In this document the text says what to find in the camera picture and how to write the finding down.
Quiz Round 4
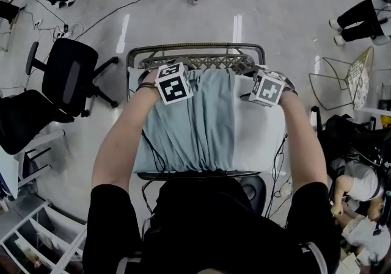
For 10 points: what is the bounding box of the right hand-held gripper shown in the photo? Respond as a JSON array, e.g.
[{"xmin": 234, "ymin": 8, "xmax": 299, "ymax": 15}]
[{"xmin": 245, "ymin": 66, "xmax": 297, "ymax": 108}]

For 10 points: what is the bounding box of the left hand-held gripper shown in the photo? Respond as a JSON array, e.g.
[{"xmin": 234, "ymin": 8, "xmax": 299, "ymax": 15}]
[{"xmin": 154, "ymin": 57, "xmax": 197, "ymax": 106}]

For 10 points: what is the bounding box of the light blue pillowcase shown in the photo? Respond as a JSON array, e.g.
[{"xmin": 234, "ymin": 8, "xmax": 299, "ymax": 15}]
[{"xmin": 133, "ymin": 68, "xmax": 238, "ymax": 175}]

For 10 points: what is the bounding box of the white pillow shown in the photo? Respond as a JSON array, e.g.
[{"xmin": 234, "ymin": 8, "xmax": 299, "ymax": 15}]
[{"xmin": 233, "ymin": 76, "xmax": 287, "ymax": 173}]

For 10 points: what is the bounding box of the person's left forearm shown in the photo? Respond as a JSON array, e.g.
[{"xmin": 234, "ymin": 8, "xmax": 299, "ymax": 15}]
[{"xmin": 91, "ymin": 70, "xmax": 161, "ymax": 190}]

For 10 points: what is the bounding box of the person's right forearm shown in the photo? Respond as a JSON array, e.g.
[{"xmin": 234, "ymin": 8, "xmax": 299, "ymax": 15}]
[{"xmin": 279, "ymin": 89, "xmax": 329, "ymax": 193}]

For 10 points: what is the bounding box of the black office chair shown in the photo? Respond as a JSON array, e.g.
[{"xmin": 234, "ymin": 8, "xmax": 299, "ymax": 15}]
[
  {"xmin": 0, "ymin": 88, "xmax": 76, "ymax": 156},
  {"xmin": 310, "ymin": 105, "xmax": 391, "ymax": 176},
  {"xmin": 25, "ymin": 37, "xmax": 120, "ymax": 118}
]

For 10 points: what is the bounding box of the person's black shirt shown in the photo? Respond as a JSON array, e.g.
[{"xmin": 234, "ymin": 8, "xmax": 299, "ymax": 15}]
[{"xmin": 82, "ymin": 176, "xmax": 343, "ymax": 274}]

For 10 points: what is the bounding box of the white desk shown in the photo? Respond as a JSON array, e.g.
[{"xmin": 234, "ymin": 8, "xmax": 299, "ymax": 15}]
[{"xmin": 0, "ymin": 131, "xmax": 67, "ymax": 203}]

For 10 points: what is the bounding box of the white shelf unit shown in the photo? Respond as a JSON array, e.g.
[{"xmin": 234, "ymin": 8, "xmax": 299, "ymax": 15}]
[{"xmin": 0, "ymin": 200, "xmax": 89, "ymax": 274}]

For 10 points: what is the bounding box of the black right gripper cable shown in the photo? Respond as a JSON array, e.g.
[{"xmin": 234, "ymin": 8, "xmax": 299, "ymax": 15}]
[{"xmin": 263, "ymin": 133, "xmax": 294, "ymax": 219}]

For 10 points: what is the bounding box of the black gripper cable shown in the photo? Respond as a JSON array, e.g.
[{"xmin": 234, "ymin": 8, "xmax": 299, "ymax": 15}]
[
  {"xmin": 139, "ymin": 130, "xmax": 168, "ymax": 216},
  {"xmin": 263, "ymin": 133, "xmax": 294, "ymax": 219}
]

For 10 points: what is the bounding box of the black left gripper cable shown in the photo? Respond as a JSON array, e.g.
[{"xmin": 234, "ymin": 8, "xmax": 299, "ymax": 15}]
[{"xmin": 139, "ymin": 130, "xmax": 168, "ymax": 216}]

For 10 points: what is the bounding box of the gold wire chair patterned cushion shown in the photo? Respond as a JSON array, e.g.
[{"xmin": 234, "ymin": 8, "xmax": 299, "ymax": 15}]
[{"xmin": 308, "ymin": 45, "xmax": 375, "ymax": 112}]

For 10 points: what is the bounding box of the white backpack shoulder strap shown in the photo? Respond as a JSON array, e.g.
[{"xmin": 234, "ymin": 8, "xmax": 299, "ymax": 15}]
[
  {"xmin": 299, "ymin": 242, "xmax": 329, "ymax": 274},
  {"xmin": 115, "ymin": 256, "xmax": 143, "ymax": 274}
]

